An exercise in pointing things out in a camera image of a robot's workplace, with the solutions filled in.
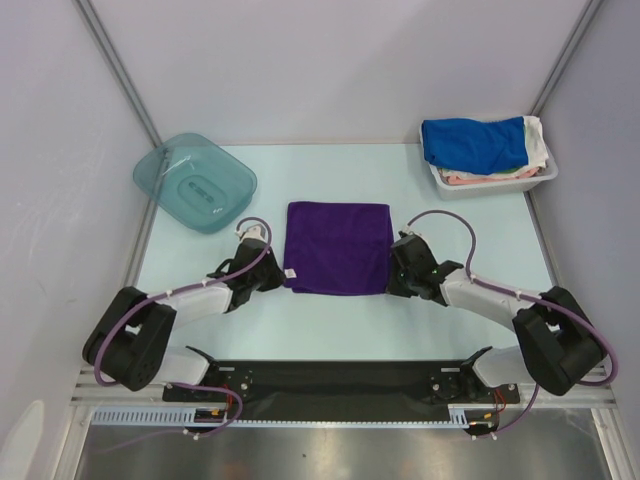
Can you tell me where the white towel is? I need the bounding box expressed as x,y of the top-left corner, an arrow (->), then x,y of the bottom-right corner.
523,116 -> 549,168

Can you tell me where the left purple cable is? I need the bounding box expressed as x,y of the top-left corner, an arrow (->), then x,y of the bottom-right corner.
93,215 -> 274,441

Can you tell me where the green microfiber towel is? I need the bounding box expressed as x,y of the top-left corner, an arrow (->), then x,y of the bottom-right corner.
496,166 -> 529,177

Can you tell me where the translucent blue plastic tray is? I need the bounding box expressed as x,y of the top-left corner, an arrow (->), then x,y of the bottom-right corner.
133,133 -> 258,234

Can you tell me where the purple microfiber towel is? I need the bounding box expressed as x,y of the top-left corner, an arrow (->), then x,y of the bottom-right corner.
283,201 -> 394,296

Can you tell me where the pink towel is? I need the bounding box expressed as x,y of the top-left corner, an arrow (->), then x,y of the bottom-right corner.
439,168 -> 539,186

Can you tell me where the right aluminium frame post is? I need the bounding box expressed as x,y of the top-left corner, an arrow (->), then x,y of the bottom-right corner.
530,0 -> 606,116

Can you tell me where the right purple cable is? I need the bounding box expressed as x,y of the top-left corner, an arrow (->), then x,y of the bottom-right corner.
398,209 -> 622,441

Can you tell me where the aluminium rail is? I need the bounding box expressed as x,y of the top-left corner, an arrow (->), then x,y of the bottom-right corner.
70,367 -> 616,408

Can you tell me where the white slotted cable duct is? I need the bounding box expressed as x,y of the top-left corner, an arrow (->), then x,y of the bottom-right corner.
91,406 -> 469,429

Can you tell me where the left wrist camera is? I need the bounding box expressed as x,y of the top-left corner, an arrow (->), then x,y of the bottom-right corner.
235,223 -> 267,243

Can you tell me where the blue towel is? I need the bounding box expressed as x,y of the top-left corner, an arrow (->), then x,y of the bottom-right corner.
420,117 -> 529,175

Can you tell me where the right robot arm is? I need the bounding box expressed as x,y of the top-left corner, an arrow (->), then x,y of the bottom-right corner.
387,234 -> 607,402

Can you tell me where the aluminium frame post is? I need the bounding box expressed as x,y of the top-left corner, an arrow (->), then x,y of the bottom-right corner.
73,0 -> 163,148
530,0 -> 606,116

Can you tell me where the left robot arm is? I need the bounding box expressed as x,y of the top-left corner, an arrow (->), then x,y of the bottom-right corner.
82,238 -> 286,400

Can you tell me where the purple cable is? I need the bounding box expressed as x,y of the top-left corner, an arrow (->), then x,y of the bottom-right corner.
93,215 -> 274,441
398,209 -> 622,441

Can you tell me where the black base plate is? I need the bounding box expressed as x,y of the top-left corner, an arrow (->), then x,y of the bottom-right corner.
162,360 -> 520,423

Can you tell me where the left aluminium frame post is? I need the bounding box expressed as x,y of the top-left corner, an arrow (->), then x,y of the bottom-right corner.
73,0 -> 163,148

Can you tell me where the white plastic basket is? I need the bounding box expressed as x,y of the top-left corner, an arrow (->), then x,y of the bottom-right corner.
419,126 -> 558,200

